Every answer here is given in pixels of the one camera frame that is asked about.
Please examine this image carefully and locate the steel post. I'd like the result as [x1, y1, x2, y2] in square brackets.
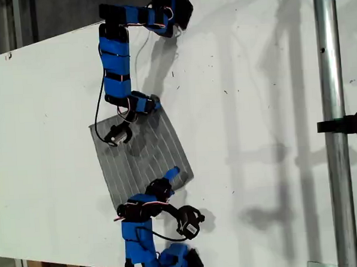
[312, 0, 357, 267]

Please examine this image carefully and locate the grey frame bar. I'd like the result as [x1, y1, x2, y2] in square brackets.
[11, 0, 24, 49]

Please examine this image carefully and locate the red white servo wire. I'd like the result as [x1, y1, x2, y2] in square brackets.
[112, 199, 172, 223]
[116, 95, 136, 116]

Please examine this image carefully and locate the grey white-striped towel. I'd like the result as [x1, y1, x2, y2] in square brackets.
[87, 104, 197, 213]

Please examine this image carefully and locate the black camera cable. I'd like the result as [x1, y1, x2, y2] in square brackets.
[91, 68, 112, 143]
[136, 223, 190, 244]

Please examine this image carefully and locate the black camera box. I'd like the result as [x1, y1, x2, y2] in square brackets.
[102, 123, 134, 148]
[174, 203, 208, 242]

